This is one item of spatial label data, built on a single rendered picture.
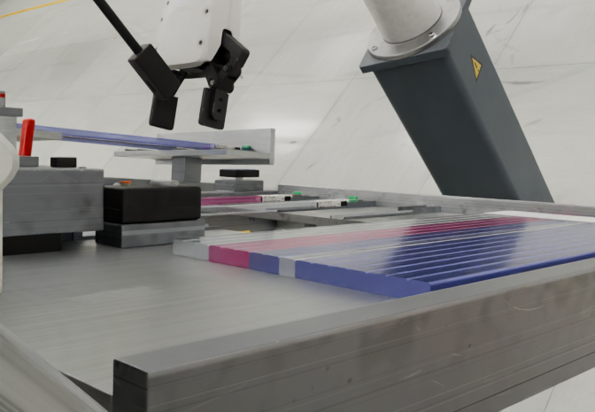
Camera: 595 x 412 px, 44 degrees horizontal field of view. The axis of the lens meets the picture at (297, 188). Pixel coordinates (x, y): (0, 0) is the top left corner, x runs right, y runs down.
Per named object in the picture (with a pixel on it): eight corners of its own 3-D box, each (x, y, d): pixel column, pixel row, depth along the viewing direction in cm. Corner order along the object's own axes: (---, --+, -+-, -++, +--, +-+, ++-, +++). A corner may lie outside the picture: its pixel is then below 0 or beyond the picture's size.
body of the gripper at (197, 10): (155, -28, 84) (139, 68, 83) (211, -43, 77) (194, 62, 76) (206, -5, 89) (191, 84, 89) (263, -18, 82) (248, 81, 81)
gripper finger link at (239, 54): (201, 26, 82) (192, 74, 82) (246, 22, 76) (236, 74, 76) (210, 28, 83) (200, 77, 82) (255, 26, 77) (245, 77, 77)
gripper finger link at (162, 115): (144, 69, 87) (135, 125, 86) (160, 67, 84) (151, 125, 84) (166, 76, 89) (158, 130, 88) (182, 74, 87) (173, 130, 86)
